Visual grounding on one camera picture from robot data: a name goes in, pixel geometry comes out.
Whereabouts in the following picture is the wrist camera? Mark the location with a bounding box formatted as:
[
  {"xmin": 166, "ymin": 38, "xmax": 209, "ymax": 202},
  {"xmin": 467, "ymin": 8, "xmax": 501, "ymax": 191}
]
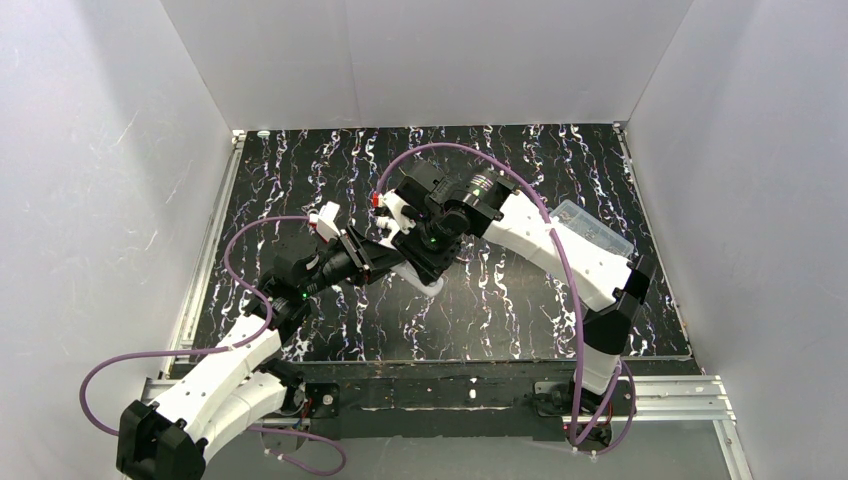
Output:
[
  {"xmin": 308, "ymin": 201, "xmax": 340, "ymax": 243},
  {"xmin": 372, "ymin": 190, "xmax": 418, "ymax": 241}
]

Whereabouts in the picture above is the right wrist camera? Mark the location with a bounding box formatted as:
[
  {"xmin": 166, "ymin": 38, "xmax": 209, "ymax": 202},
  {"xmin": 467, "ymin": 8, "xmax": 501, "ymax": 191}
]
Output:
[{"xmin": 372, "ymin": 190, "xmax": 418, "ymax": 241}]

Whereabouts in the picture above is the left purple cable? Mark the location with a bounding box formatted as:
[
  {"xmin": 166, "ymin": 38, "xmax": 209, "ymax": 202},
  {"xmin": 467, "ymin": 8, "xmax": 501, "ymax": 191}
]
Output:
[{"xmin": 79, "ymin": 215, "xmax": 348, "ymax": 478}]

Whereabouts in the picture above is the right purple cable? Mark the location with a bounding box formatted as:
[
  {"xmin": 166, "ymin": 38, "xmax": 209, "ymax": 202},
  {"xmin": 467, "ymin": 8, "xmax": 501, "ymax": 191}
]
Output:
[{"xmin": 376, "ymin": 142, "xmax": 639, "ymax": 457}]

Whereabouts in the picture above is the white plastic faucet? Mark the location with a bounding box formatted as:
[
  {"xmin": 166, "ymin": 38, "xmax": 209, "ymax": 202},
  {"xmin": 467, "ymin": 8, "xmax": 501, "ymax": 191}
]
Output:
[{"xmin": 375, "ymin": 216, "xmax": 394, "ymax": 232}]

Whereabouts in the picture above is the purple cable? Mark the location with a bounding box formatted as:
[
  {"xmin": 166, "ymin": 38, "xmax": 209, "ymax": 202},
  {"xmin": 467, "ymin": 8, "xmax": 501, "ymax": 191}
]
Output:
[
  {"xmin": 79, "ymin": 215, "xmax": 348, "ymax": 478},
  {"xmin": 376, "ymin": 142, "xmax": 639, "ymax": 457}
]

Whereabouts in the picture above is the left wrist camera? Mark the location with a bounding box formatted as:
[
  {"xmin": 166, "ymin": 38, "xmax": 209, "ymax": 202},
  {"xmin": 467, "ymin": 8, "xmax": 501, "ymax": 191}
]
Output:
[{"xmin": 308, "ymin": 201, "xmax": 340, "ymax": 243}]

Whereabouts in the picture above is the clear plastic screw box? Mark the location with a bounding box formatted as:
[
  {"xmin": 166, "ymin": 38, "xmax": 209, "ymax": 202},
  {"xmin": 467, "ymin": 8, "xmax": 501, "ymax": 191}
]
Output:
[{"xmin": 549, "ymin": 200, "xmax": 635, "ymax": 258}]

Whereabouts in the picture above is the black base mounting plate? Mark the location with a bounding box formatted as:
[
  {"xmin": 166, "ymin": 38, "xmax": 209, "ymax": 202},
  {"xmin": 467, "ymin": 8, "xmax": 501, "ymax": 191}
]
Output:
[{"xmin": 218, "ymin": 359, "xmax": 637, "ymax": 442}]

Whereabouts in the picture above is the white remote control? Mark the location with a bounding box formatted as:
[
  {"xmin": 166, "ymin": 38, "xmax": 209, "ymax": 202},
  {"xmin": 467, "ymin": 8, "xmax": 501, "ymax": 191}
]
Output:
[{"xmin": 396, "ymin": 268, "xmax": 444, "ymax": 297}]

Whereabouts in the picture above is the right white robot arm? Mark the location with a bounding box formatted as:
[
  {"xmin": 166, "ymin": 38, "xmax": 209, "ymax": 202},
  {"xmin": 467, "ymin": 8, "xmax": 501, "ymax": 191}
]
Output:
[{"xmin": 373, "ymin": 162, "xmax": 656, "ymax": 396}]

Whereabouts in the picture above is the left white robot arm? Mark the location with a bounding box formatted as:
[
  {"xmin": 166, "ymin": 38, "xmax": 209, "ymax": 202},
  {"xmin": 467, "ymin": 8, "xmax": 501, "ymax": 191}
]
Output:
[{"xmin": 116, "ymin": 224, "xmax": 441, "ymax": 479}]

